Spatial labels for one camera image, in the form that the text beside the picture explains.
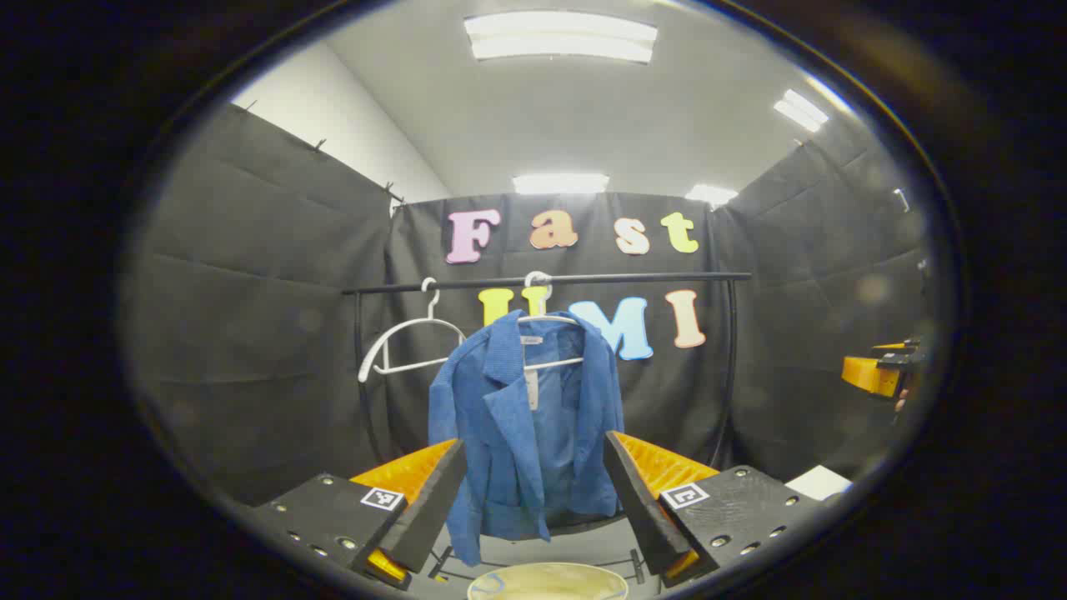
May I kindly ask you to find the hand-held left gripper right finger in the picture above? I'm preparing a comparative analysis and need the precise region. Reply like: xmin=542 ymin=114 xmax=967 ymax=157
xmin=604 ymin=430 xmax=824 ymax=589

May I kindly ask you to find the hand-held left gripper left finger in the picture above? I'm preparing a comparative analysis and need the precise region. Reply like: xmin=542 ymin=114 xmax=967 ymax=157
xmin=248 ymin=438 xmax=469 ymax=591

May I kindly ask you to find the blue corduroy jacket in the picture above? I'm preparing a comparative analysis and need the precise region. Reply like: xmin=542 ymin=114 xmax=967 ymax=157
xmin=428 ymin=310 xmax=626 ymax=568

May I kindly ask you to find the white plastic hanger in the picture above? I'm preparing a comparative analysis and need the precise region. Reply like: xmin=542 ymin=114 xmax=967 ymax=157
xmin=358 ymin=277 xmax=468 ymax=384
xmin=517 ymin=271 xmax=585 ymax=372

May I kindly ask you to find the black metal clothes rack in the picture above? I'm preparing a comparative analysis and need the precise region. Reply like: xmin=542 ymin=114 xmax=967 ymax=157
xmin=342 ymin=271 xmax=753 ymax=584

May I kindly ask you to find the ceiling light panel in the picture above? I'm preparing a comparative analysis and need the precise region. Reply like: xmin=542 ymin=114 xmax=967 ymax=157
xmin=512 ymin=172 xmax=610 ymax=196
xmin=773 ymin=88 xmax=830 ymax=133
xmin=463 ymin=10 xmax=659 ymax=66
xmin=685 ymin=184 xmax=739 ymax=208

